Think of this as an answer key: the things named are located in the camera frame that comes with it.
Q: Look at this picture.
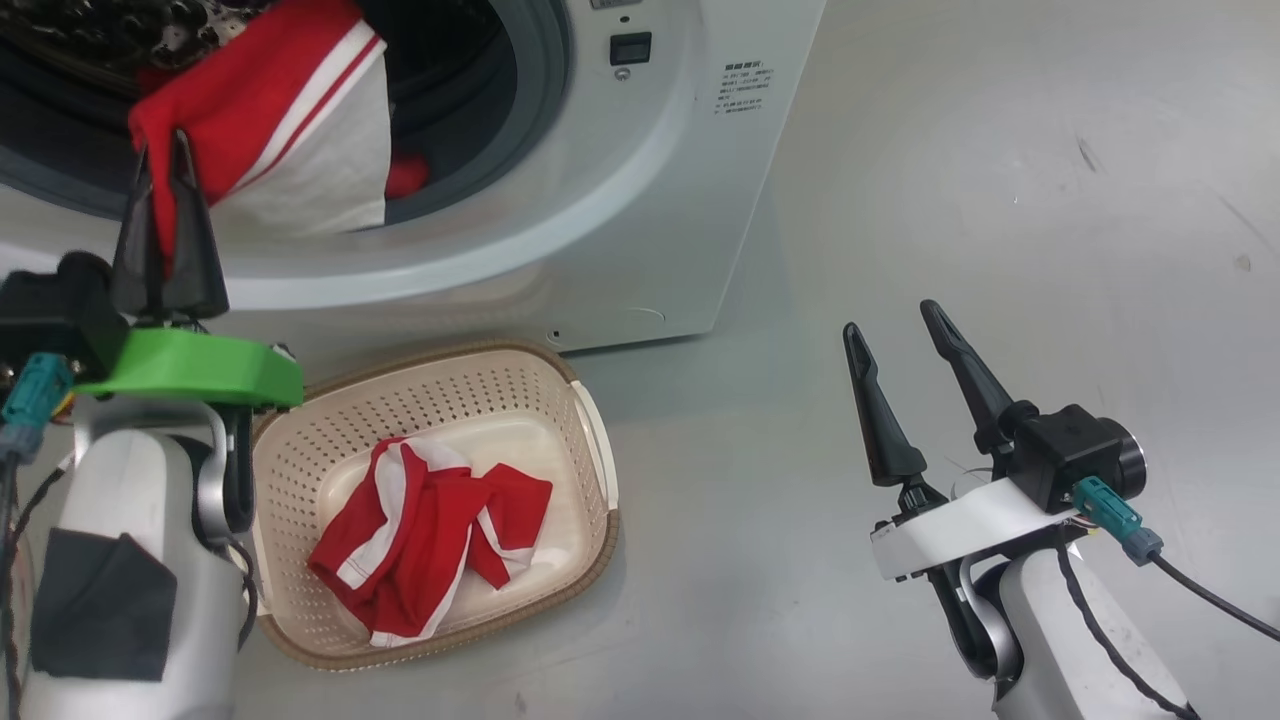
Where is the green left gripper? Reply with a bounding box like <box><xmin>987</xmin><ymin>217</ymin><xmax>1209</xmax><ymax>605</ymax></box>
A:
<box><xmin>75</xmin><ymin>130</ymin><xmax>304</xmax><ymax>411</ymax></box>

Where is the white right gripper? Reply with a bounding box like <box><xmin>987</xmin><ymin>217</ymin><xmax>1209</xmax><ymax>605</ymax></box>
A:
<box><xmin>843</xmin><ymin>299</ymin><xmax>1087</xmax><ymax>582</ymax></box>

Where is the red white striped garment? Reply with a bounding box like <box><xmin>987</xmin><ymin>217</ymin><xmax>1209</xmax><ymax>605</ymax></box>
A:
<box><xmin>307</xmin><ymin>437</ymin><xmax>554</xmax><ymax>648</ymax></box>
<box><xmin>128</xmin><ymin>0</ymin><xmax>433</xmax><ymax>273</ymax></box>

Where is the cream basket with brown rim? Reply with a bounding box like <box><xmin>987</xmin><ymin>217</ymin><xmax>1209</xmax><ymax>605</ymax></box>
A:
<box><xmin>245</xmin><ymin>340</ymin><xmax>621</xmax><ymax>671</ymax></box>

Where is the white front-load washing machine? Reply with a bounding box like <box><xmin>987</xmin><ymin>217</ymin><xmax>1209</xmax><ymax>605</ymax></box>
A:
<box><xmin>0</xmin><ymin>0</ymin><xmax>829</xmax><ymax>353</ymax></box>

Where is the black tape patch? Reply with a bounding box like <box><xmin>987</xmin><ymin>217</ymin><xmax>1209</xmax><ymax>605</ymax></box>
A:
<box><xmin>30</xmin><ymin>527</ymin><xmax>179</xmax><ymax>683</ymax></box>

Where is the black text label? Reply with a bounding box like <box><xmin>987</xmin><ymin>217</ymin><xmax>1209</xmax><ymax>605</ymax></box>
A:
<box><xmin>714</xmin><ymin>62</ymin><xmax>777</xmax><ymax>116</ymax></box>

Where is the black cable with teal plug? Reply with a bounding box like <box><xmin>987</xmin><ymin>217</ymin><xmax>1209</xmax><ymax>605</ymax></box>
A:
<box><xmin>1072</xmin><ymin>476</ymin><xmax>1280</xmax><ymax>643</ymax></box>
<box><xmin>0</xmin><ymin>352</ymin><xmax>77</xmax><ymax>720</ymax></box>

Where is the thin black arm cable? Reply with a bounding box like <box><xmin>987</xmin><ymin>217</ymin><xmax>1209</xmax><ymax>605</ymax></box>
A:
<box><xmin>1055</xmin><ymin>545</ymin><xmax>1183</xmax><ymax>720</ymax></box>

